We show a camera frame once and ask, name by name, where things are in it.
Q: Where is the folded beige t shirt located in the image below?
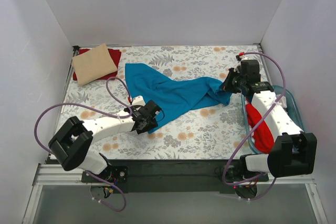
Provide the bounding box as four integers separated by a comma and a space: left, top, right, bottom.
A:
72, 44, 118, 86

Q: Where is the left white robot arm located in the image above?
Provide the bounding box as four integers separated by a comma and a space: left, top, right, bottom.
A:
48, 97, 162, 182

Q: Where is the red t shirt in bin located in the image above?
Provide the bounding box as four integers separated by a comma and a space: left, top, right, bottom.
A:
246, 103, 274, 154

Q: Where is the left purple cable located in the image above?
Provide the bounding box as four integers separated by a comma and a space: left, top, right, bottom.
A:
34, 76, 134, 212

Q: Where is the clear blue plastic bin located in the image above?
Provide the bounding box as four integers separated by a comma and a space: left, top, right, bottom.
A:
241, 86, 304, 154

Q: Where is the folded dark red t shirt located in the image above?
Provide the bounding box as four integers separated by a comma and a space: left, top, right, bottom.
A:
73, 49, 121, 81

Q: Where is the blue t shirt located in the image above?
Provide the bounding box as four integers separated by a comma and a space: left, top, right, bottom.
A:
125, 63, 232, 133

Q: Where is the floral patterned table cloth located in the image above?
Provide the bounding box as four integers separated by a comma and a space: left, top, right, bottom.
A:
58, 45, 259, 159

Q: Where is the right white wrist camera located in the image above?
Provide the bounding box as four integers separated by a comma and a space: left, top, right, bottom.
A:
234, 52, 250, 73

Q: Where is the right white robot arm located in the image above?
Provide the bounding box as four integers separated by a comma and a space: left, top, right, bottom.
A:
221, 59, 317, 181

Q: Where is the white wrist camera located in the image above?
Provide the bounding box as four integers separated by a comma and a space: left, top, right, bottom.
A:
234, 52, 250, 73
129, 95, 145, 106

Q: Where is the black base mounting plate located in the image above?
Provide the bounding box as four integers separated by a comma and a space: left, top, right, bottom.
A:
81, 158, 271, 194

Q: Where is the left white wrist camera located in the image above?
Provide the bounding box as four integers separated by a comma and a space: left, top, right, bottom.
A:
129, 95, 145, 106

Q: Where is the white t shirt in bin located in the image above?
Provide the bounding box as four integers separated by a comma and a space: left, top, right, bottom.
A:
249, 91, 300, 142

